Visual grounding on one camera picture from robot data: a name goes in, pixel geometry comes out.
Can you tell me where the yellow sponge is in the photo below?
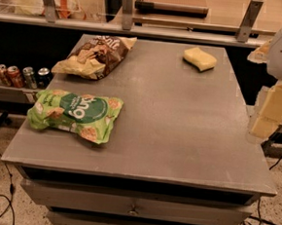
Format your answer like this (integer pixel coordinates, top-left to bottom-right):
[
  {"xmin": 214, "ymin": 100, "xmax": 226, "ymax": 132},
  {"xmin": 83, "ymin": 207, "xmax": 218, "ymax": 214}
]
[{"xmin": 184, "ymin": 48, "xmax": 217, "ymax": 71}]

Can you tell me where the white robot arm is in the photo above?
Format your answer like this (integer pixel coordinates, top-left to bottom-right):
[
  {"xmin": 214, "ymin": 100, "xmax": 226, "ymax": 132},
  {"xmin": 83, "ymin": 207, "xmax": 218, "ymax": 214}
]
[{"xmin": 248, "ymin": 28, "xmax": 282, "ymax": 139}]

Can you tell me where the green chip bag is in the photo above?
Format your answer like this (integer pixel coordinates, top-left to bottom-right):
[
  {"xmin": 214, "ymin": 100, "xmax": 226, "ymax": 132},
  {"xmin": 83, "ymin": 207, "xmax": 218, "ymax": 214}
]
[{"xmin": 26, "ymin": 89, "xmax": 123, "ymax": 144}]

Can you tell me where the brown chip bag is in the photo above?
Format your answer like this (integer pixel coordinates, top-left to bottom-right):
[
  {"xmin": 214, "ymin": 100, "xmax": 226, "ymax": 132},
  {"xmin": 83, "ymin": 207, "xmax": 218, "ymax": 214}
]
[{"xmin": 52, "ymin": 35, "xmax": 137, "ymax": 80}]

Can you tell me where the orange white bag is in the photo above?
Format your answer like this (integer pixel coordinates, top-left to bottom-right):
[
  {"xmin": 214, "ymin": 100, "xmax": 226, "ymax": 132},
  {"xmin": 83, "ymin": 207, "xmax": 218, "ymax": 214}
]
[{"xmin": 54, "ymin": 0, "xmax": 87, "ymax": 20}]

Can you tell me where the grey drawer cabinet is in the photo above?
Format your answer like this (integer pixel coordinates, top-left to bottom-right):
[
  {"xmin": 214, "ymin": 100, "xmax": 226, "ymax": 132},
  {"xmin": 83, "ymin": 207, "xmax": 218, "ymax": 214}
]
[{"xmin": 3, "ymin": 40, "xmax": 276, "ymax": 225}]

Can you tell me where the dark blue soda can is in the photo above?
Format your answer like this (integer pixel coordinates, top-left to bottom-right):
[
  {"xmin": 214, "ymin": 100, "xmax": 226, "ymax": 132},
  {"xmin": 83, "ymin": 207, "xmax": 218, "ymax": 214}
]
[{"xmin": 38, "ymin": 67, "xmax": 52, "ymax": 89}]

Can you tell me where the upper grey drawer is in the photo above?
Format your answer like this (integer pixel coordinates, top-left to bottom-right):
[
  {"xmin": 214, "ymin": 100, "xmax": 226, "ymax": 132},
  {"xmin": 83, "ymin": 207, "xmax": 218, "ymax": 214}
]
[{"xmin": 21, "ymin": 178, "xmax": 252, "ymax": 225}]

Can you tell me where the silver green soda can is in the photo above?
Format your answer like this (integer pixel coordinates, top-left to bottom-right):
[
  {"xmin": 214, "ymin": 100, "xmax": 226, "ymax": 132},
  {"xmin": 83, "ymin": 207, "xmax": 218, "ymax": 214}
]
[{"xmin": 22, "ymin": 66, "xmax": 38, "ymax": 90}]

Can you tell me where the orange soda can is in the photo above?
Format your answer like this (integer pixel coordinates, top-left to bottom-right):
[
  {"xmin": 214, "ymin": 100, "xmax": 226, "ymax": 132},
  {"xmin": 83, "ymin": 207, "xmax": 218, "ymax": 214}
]
[{"xmin": 7, "ymin": 65, "xmax": 24, "ymax": 89}]

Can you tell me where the red soda can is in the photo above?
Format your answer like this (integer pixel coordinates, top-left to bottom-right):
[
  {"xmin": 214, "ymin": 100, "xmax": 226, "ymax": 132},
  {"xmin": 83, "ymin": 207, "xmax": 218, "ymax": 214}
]
[{"xmin": 0, "ymin": 64, "xmax": 12, "ymax": 87}]

